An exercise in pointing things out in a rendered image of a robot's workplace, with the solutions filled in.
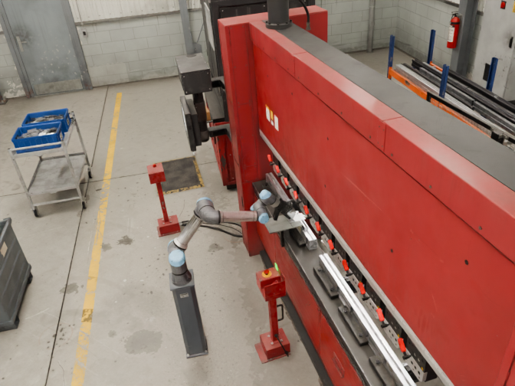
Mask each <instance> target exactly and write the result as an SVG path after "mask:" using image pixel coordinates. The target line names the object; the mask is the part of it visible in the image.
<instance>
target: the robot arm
mask: <svg viewBox="0 0 515 386"><path fill-rule="evenodd" d="M268 204H269V205H270V206H272V207H273V208H275V209H274V214H273V217H272V218H273V219H274V221H277V218H278V215H279V213H281V214H283V215H284V216H285V217H287V218H288V219H290V220H292V221H295V220H294V219H293V218H294V216H295V213H293V214H291V213H290V212H291V210H292V209H293V208H291V207H290V204H289V203H287V202H286V201H283V200H282V198H280V199H278V198H277V197H275V196H274V195H273V194H271V193H270V192H269V191H268V190H263V191H262V192H261V193H260V198H259V199H258V200H257V201H256V202H255V203H254V204H253V205H252V206H251V210H250V211H220V210H215V208H214V204H213V202H212V200H211V199H210V198H206V197H204V198H200V199H199V200H197V203H196V208H195V210H194V211H193V216H192V218H191V219H190V220H189V222H188V223H187V225H186V226H185V228H184V229H183V231H182V233H181V234H180V235H179V237H177V238H175V239H174V240H171V241H170V242H169V244H168V252H169V263H170V267H171V271H172V275H171V281H172V284H173V285H175V286H184V285H186V284H188V283H189V282H190V281H191V279H192V275H191V273H190V272H189V270H188V268H187V264H186V260H185V250H186V249H187V248H188V242H189V241H190V240H191V239H192V237H193V235H194V234H195V232H196V231H197V230H198V228H199V227H200V225H201V224H202V222H203V221H204V222H206V223H210V224H220V223H221V222H242V221H260V222H261V223H262V224H266V223H267V222H268V221H269V216H268V213H267V212H266V209H265V207H266V206H267V205H268Z"/></svg>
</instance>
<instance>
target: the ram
mask: <svg viewBox="0 0 515 386"><path fill-rule="evenodd" d="M253 50H254V69H255V79H256V89H257V107H258V118H259V128H260V130H261V131H262V133H263V134H264V135H265V137H266V138H267V140H268V141H269V142H270V143H271V145H272V146H273V147H274V148H275V150H276V151H277V153H278V154H279V155H280V157H281V158H282V159H283V160H284V162H285V163H286V164H287V166H288V167H289V169H290V170H291V171H292V172H293V174H294V175H295V176H296V177H297V179H298V180H299V182H300V183H301V184H302V186H303V187H304V188H305V189H306V191H307V192H308V194H309V195H310V197H311V198H312V199H313V200H314V201H315V203H316V204H317V206H318V207H319V208H320V210H321V211H322V212H323V213H324V214H325V216H326V217H327V219H328V220H329V221H330V223H331V224H332V225H333V226H334V228H335V229H336V231H337V232H338V233H339V235H340V236H341V238H342V239H343V240H344V241H345V242H346V244H347V245H348V246H349V248H350V249H351V251H352V252H353V253H354V254H355V255H356V257H357V258H358V260H359V261H360V263H361V264H362V265H363V266H364V267H365V269H366V270H367V272H368V273H369V274H370V276H371V277H372V278H373V279H374V280H375V282H376V283H377V285H378V286H379V288H380V289H381V290H382V291H383V292H384V294H385V295H386V297H387V298H388V299H389V301H390V302H391V304H392V305H393V306H394V307H395V308H396V310H397V311H398V312H399V314H400V315H401V317H402V318H403V319H404V320H405V322H406V323H407V324H408V326H409V327H410V329H411V330H412V331H413V332H414V333H415V335H416V336H417V338H418V339H419V341H420V342H421V343H422V344H423V346H424V347H425V348H426V349H427V351H428V352H429V354H430V355H431V356H432V358H433V359H434V360H435V361H436V363H437V364H438V366H439V367H440V368H441V370H442V371H443V372H444V373H445V374H446V376H447V377H448V379H449V380H450V381H451V383H452V384H453V385H454V386H494V384H495V381H496V379H497V375H498V372H499V370H500V366H501V363H502V361H503V358H504V354H505V351H506V348H507V344H508V342H509V339H510V335H511V332H512V330H513V326H514V323H515V263H514V262H513V261H512V260H510V259H509V258H508V257H507V256H506V255H504V254H503V253H502V252H501V251H499V250H498V249H497V248H496V247H495V246H494V245H493V244H492V243H490V242H489V241H488V240H487V239H485V238H484V237H483V236H482V235H481V234H479V233H478V232H477V231H476V230H475V229H473V228H472V226H470V225H469V224H468V223H467V222H465V221H464V220H463V219H462V218H460V217H459V216H458V215H457V214H455V213H454V212H453V211H452V210H451V209H450V208H449V207H448V206H447V205H445V204H444V203H443V202H442V201H440V200H439V199H438V198H437V197H435V196H434V195H433V194H432V193H431V192H430V191H429V190H428V189H426V188H425V187H424V186H423V185H421V184H420V183H419V182H418V181H416V180H415V179H414V178H413V177H412V176H410V174H409V173H407V172H406V171H405V170H404V169H403V168H401V167H400V166H399V165H398V164H396V163H395V162H394V161H393V160H391V159H390V158H389V157H388V156H387V155H386V154H385V153H384V152H382V151H381V149H379V148H378V147H376V146H375V145H374V144H373V143H371V142H370V141H369V140H368V139H367V138H366V137H365V136H364V135H362V134H361V133H360V132H359V131H357V130H356V129H355V128H354V127H353V126H351V125H350V124H349V123H348V122H347V121H345V119H344V118H342V117H341V116H340V115H339V114H337V113H336V112H335V111H334V110H332V109H331V108H330V107H329V106H327V105H326V104H325V103H324V102H323V101H322V100H321V99H320V98H319V97H317V96H316V95H315V94H314V93H312V92H311V91H310V90H309V89H307V88H306V87H305V86H304V85H303V84H302V83H301V82H300V81H299V80H297V79H296V78H295V77H293V76H292V75H291V74H290V73H288V72H287V71H286V70H285V69H284V68H282V66H281V65H279V64H278V63H277V62H276V61H275V60H273V59H272V58H271V57H270V56H268V55H267V54H266V53H265V52H264V51H262V50H261V49H260V48H259V47H258V46H257V45H256V44H254V43H253ZM266 105H267V106H268V108H269V114H270V121H269V120H268V119H267V114H266ZM271 111H272V112H273V119H271ZM274 115H275V116H276V117H277V118H278V131H277V130H276V129H275V123H274ZM271 120H272V121H273V123H274V125H272V124H271ZM260 136H261V137H262V139H263V140H264V141H265V142H266V143H267V141H266V140H265V138H264V137H263V136H262V135H261V133H260ZM267 145H268V146H269V148H270V149H271V151H272V152H273V153H274V154H275V156H276V157H277V159H278V160H279V161H280V163H281V164H282V166H283V167H284V168H285V169H286V171H287V172H288V174H289V175H290V177H291V178H292V179H293V180H294V182H295V183H296V184H297V186H298V187H299V189H300V190H301V191H302V192H303V194H304V195H305V197H306V198H307V200H308V201H309V202H310V203H311V204H312V206H313V207H314V209H315V210H316V211H317V213H318V215H319V216H320V217H321V218H322V219H323V221H324V222H325V224H326V225H327V227H328V228H329V229H330V230H331V232H332V233H333V235H334V236H335V237H336V239H337V240H338V241H339V243H340V244H341V245H342V247H343V248H344V250H345V251H346V252H347V253H348V254H349V256H350V258H351V259H352V260H353V262H354V263H355V265H357V267H358V268H359V270H360V271H361V272H362V274H363V276H364V277H365V278H366V279H367V280H368V282H369V283H370V285H371V286H372V288H373V289H374V290H375V291H376V293H377V294H378V295H379V297H380V298H381V300H382V301H383V302H384V303H385V305H386V306H387V308H388V309H389V311H390V312H391V313H392V314H393V315H394V317H395V319H396V320H397V321H398V323H399V324H400V326H401V327H402V328H403V329H404V330H405V332H406V333H407V335H408V337H409V338H410V339H411V340H412V341H413V343H414V344H415V346H416V347H417V348H418V350H419V351H420V352H421V354H422V355H423V356H424V358H425V359H426V361H427V362H428V363H429V364H430V366H431V367H432V369H433V370H434V371H435V373H436V374H437V376H438V377H439V378H440V379H441V381H442V382H443V384H444V385H445V386H449V385H448V383H447V382H446V381H445V379H443V377H442V376H441V374H440V373H439V372H438V370H437V369H436V367H435V366H434V365H433V364H432V363H431V361H430V360H429V358H428V357H427V355H426V354H425V353H424V352H423V350H422V349H421V347H420V346H419V345H418V343H417V342H416V341H415V340H414V338H413V337H412V335H411V334H410V333H409V331H408V330H407V328H406V327H405V326H404V325H403V324H402V322H401V321H400V319H399V318H398V316H397V315H396V314H395V313H394V312H393V310H392V308H391V307H390V306H389V304H388V303H387V302H386V301H385V299H384V298H383V297H382V295H381V294H380V292H379V291H378V290H377V289H376V287H375V286H374V285H373V283H372V282H371V280H370V279H369V278H368V277H367V275H366V274H365V273H364V271H363V270H362V268H361V267H360V266H359V264H358V263H357V262H356V260H355V259H354V258H353V256H352V255H351V253H350V252H349V251H348V250H347V249H346V247H345V246H344V244H343V243H342V241H341V240H340V239H339V238H338V237H337V235H336V234H335V232H334V231H333V229H332V228H331V227H330V226H329V225H328V223H327V222H326V220H325V219H324V217H323V216H322V214H321V213H320V212H319V211H318V210H317V208H316V207H315V205H314V204H313V202H312V201H311V200H310V199H309V198H308V196H307V195H306V193H305V192H304V191H303V189H302V188H301V187H300V186H299V184H298V183H297V181H296V180H295V179H294V177H293V176H292V174H291V173H290V172H289V171H288V169H287V168H286V166H285V165H284V164H283V162H282V161H281V160H280V159H279V157H278V156H277V154H276V153H275V152H274V150H273V149H272V148H271V147H270V145H269V144H268V143H267Z"/></svg>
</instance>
